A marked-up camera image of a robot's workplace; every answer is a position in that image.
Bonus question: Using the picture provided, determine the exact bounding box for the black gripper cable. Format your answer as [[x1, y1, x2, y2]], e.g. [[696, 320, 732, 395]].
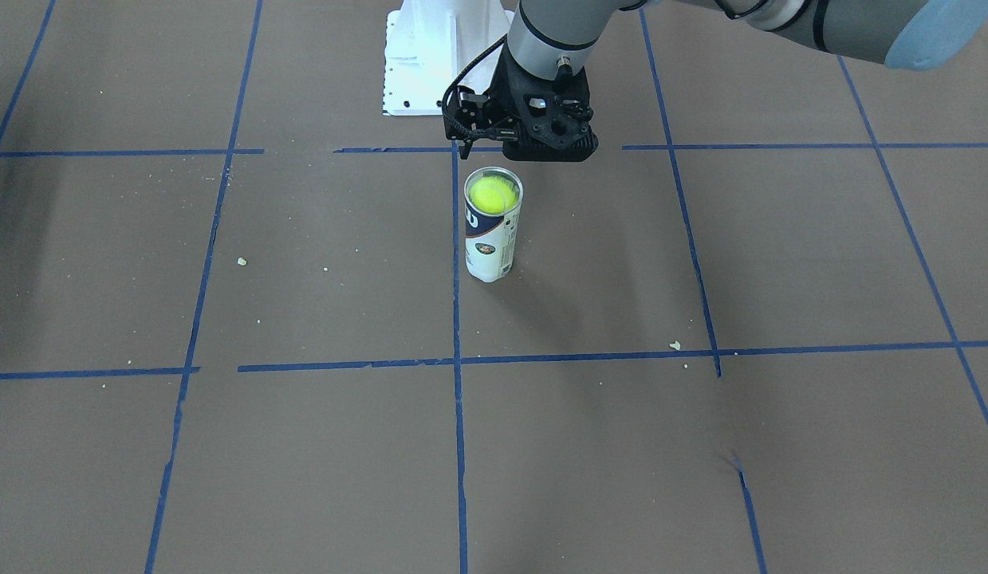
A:
[[441, 33, 510, 136]]

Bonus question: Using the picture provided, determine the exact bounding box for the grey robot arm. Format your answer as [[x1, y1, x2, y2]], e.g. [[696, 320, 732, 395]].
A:
[[586, 2, 988, 149]]

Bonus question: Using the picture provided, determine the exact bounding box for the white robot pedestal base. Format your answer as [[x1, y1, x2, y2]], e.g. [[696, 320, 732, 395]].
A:
[[382, 1, 514, 116]]

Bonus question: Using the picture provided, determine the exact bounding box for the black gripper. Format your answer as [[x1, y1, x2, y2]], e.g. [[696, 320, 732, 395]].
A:
[[445, 47, 566, 145]]

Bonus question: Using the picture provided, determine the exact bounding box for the yellow tennis ball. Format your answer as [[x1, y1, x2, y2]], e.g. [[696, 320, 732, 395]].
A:
[[468, 175, 518, 217]]

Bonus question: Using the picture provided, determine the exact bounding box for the clear tennis ball can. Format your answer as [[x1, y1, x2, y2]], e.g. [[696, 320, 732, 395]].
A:
[[464, 167, 524, 283]]

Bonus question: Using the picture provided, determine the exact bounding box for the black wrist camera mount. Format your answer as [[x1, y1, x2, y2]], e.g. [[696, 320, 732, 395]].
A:
[[503, 69, 599, 163]]

